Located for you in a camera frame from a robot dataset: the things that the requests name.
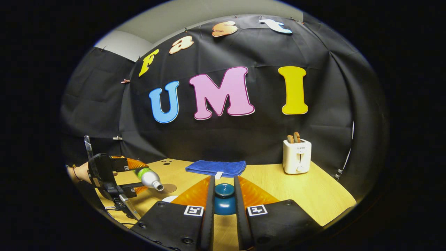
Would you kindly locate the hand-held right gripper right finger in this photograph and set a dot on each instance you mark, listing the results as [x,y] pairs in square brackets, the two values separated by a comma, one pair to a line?
[244,223]

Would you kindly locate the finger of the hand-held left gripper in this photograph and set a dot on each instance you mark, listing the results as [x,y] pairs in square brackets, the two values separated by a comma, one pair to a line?
[134,191]
[136,163]

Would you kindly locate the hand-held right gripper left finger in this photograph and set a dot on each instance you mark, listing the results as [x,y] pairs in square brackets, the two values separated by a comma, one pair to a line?
[208,223]

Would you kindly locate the silver green water bottle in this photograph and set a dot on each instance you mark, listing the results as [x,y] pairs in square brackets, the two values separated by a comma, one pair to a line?
[151,178]

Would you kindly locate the teal teacup lid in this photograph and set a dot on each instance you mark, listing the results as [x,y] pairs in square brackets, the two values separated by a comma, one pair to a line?
[224,204]

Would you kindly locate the round brown coaster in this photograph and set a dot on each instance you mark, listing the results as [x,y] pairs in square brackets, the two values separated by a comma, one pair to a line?
[170,189]

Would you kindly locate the blue folded towel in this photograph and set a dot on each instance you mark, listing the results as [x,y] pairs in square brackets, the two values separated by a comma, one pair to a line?
[216,167]

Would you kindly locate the white toaster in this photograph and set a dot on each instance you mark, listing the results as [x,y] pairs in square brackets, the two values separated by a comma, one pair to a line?
[296,160]

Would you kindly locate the black backdrop cloth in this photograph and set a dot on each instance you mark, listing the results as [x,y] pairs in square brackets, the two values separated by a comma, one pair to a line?
[244,139]

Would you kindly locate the toasted bread slice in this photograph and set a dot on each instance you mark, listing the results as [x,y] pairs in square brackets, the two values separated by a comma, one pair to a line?
[290,139]
[297,137]

